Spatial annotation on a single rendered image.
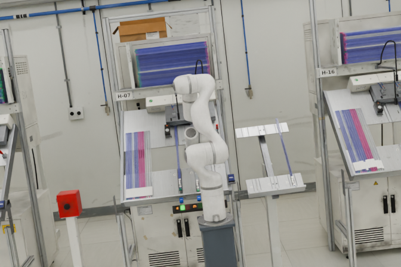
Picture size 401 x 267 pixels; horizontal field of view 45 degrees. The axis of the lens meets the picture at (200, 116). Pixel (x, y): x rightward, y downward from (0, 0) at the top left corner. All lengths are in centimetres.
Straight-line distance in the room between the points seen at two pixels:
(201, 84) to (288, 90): 249
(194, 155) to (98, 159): 272
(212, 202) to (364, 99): 150
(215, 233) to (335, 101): 143
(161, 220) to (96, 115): 188
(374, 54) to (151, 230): 198
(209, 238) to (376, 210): 147
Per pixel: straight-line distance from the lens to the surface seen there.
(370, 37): 357
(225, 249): 260
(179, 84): 255
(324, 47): 367
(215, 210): 254
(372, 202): 360
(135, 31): 371
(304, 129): 505
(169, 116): 328
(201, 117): 250
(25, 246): 367
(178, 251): 350
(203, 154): 245
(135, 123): 336
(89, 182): 515
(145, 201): 305
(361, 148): 328
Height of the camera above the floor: 161
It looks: 8 degrees down
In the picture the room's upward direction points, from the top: 7 degrees counter-clockwise
